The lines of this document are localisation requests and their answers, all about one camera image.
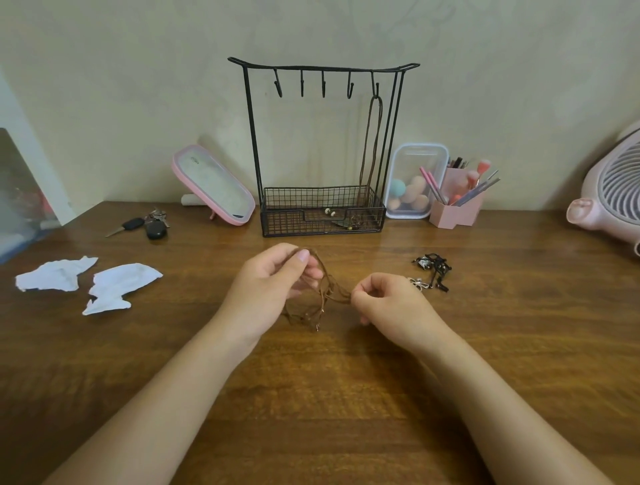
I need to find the pink pen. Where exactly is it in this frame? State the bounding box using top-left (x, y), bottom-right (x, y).
top-left (419, 166), bottom-right (441, 205)
top-left (427, 171), bottom-right (447, 206)

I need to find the black cord flower pendant necklace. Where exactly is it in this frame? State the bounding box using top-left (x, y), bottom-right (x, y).
top-left (407, 253), bottom-right (453, 294)

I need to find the pink pig shaped desk fan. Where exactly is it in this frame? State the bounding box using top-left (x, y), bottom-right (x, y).
top-left (565, 119), bottom-right (640, 256)

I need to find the person's right forearm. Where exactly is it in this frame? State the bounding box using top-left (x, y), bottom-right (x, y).
top-left (417, 327), bottom-right (613, 485)

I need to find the pink framed table mirror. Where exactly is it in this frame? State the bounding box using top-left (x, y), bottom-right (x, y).
top-left (171, 145), bottom-right (257, 227)

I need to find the grey purple pencil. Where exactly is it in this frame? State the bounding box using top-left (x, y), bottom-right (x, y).
top-left (451, 178), bottom-right (501, 207)

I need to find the person's left forearm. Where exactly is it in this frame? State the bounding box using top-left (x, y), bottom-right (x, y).
top-left (45, 319), bottom-right (253, 485)

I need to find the person's right hand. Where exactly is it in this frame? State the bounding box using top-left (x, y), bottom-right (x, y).
top-left (349, 272), bottom-right (453, 358)

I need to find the black wire jewelry stand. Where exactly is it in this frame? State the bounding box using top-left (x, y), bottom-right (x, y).
top-left (227, 57), bottom-right (421, 238)

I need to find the black headed car key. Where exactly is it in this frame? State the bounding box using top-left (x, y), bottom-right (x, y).
top-left (105, 217), bottom-right (145, 239)

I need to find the brown cord ring pendant necklace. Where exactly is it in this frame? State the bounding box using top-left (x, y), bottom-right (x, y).
top-left (279, 247), bottom-right (355, 334)

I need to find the white crumpled paper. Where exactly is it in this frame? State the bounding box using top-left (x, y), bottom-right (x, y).
top-left (15, 255), bottom-right (99, 292)
top-left (81, 263), bottom-right (164, 316)

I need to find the clear plastic container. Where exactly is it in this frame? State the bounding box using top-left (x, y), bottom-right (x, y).
top-left (383, 143), bottom-right (450, 220)

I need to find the person's left hand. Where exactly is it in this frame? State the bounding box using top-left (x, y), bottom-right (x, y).
top-left (212, 242), bottom-right (325, 358)

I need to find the brown cord leaf pendant necklace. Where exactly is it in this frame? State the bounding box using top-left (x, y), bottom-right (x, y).
top-left (322, 82), bottom-right (385, 232)

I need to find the pink brush holder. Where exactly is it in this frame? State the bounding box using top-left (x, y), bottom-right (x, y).
top-left (429, 167), bottom-right (484, 231)

